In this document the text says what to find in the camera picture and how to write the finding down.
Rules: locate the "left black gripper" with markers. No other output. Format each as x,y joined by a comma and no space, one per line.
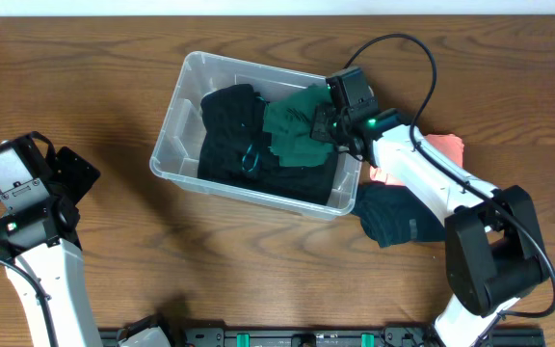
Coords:
75,173

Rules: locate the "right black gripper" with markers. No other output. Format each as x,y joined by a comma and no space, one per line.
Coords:
320,125

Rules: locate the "dark green garment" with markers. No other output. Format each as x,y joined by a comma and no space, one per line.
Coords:
277,134

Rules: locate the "large black garment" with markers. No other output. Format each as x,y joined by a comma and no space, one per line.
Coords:
301,183

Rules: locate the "small black garment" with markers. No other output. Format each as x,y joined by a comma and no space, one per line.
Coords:
235,146

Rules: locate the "pink garment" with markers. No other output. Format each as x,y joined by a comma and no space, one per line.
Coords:
449,145

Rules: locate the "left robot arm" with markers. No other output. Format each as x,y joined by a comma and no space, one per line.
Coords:
39,245

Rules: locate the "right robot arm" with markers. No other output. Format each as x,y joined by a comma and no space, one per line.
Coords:
494,250

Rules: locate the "clear plastic storage bin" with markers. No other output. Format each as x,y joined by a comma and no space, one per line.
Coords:
176,153

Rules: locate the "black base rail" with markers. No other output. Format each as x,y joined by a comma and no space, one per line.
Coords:
389,336

